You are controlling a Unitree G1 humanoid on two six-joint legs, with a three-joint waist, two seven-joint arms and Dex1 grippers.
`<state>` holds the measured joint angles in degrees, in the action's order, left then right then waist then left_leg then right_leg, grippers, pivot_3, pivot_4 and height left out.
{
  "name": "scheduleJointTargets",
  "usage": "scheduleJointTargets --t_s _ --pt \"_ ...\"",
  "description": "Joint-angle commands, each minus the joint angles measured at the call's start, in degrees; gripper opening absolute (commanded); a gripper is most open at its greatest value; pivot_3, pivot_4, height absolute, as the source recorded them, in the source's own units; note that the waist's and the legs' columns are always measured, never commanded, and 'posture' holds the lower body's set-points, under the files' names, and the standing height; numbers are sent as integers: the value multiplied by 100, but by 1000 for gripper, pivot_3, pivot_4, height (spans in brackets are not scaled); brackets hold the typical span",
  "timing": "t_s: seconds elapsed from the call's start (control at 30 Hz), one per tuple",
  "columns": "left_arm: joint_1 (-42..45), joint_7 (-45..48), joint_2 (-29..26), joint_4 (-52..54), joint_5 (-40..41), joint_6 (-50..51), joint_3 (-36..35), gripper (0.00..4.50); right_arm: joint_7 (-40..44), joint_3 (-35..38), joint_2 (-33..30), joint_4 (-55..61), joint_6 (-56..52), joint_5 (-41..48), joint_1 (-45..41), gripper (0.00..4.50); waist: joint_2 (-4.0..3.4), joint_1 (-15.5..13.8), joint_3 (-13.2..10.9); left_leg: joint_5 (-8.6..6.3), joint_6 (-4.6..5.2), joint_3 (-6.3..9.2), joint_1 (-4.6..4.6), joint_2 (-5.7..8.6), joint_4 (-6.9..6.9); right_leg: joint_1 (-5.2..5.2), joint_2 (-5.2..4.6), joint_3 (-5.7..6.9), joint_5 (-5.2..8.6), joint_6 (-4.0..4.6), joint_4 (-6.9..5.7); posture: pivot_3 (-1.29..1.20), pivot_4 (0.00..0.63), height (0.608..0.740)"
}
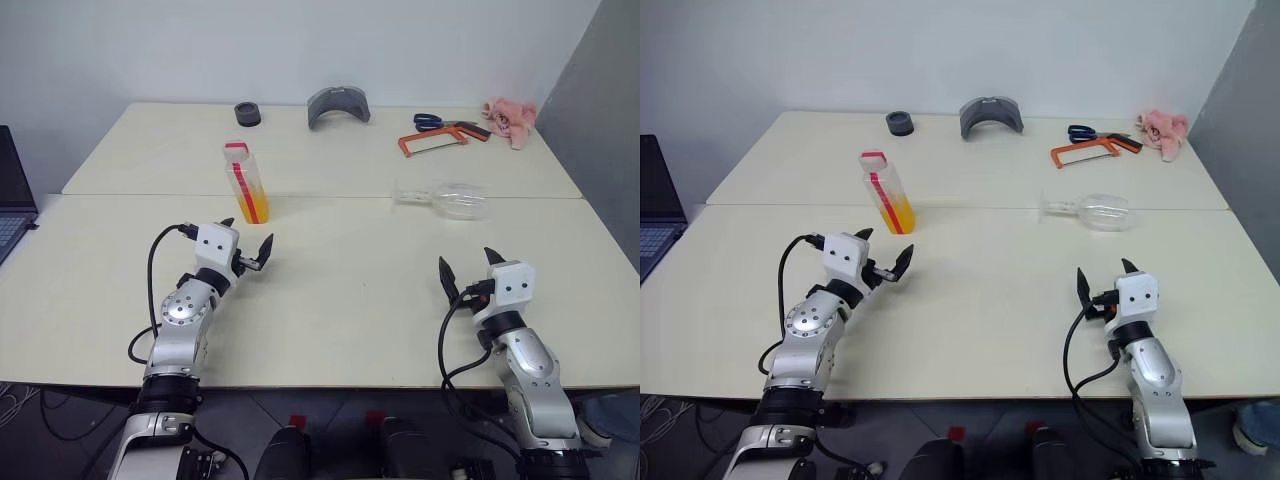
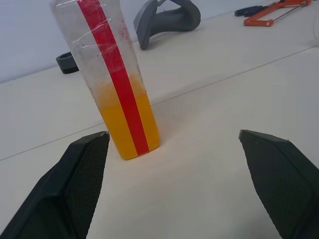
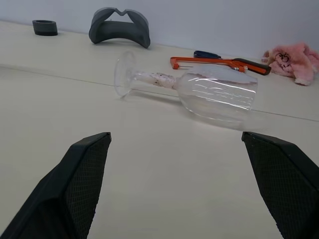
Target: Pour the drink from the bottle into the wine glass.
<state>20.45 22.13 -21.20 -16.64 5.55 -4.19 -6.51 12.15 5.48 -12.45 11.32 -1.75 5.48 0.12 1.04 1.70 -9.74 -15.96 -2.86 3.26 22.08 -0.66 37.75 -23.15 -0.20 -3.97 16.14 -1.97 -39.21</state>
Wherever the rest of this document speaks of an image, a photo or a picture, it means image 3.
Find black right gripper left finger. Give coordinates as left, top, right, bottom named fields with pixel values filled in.
left=0, top=131, right=112, bottom=239

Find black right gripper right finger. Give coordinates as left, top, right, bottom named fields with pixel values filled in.
left=241, top=131, right=319, bottom=239

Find pink plush toy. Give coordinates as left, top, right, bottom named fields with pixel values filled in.
left=261, top=42, right=319, bottom=86

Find grey curved visor shell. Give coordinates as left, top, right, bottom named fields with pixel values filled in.
left=88, top=7, right=151, bottom=50

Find orange hacksaw with black handle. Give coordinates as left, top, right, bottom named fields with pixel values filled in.
left=170, top=56, right=272, bottom=76

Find blue-handled scissors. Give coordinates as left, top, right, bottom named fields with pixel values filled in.
left=193, top=50, right=222, bottom=60

